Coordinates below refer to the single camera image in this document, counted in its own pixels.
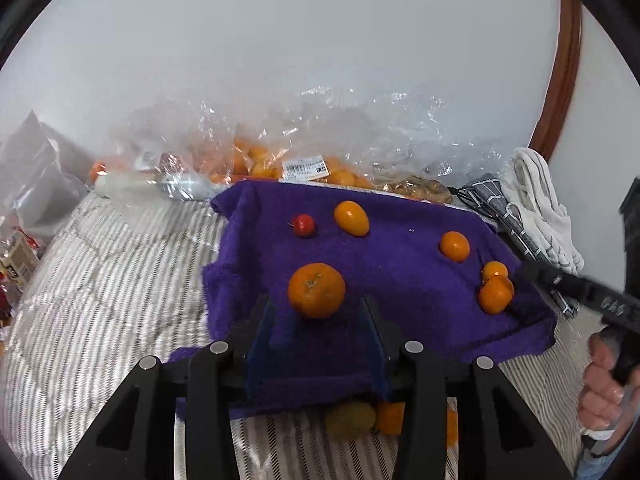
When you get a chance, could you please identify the oval orange kumquat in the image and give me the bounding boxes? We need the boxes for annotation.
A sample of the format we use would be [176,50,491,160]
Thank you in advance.
[333,200,370,237]

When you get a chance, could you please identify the small yellow-green fruit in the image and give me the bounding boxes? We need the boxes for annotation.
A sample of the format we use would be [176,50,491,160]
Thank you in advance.
[326,402,376,441]

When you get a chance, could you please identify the purple towel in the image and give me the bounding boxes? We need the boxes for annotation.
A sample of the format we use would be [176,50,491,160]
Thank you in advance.
[167,179,559,418]

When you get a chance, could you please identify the clear plastic fruit bag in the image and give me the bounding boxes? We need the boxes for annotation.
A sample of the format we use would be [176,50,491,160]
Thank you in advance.
[88,84,508,202]

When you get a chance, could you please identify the grey checked cloth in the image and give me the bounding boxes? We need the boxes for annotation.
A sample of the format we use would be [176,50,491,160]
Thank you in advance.
[448,172,582,320]

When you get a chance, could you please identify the orange mandarin right edge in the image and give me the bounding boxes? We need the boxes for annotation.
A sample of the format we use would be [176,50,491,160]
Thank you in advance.
[477,275,515,315]

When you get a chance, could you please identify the clear plastic wrap roll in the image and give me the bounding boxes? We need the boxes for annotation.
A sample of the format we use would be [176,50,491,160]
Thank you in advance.
[93,171,229,202]

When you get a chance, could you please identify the brown wooden door frame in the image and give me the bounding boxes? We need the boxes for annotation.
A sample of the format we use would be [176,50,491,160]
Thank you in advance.
[529,0,582,162]

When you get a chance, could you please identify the white striped towel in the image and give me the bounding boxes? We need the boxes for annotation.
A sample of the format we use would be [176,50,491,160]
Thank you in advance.
[500,148,585,275]

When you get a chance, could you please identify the right hand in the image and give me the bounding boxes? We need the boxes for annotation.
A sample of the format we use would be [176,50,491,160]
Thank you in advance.
[577,334,624,430]

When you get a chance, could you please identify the red paper shopping bag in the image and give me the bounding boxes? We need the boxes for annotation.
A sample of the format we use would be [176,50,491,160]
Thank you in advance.
[0,273,15,328]

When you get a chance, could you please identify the white translucent plastic bag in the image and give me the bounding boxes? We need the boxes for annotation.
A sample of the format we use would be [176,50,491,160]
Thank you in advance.
[1,113,92,246]

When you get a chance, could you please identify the round orange mandarin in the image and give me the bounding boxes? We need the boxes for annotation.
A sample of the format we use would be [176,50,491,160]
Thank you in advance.
[438,231,471,263]

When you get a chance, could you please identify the small orange mandarin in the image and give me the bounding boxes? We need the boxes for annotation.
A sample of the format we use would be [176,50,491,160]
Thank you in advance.
[482,260,509,282]

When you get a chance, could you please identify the large mandarin orange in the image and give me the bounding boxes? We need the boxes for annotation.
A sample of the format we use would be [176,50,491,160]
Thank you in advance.
[288,262,346,318]

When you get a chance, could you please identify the small red fruit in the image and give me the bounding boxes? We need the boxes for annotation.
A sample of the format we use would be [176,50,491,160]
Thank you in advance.
[288,214,317,238]

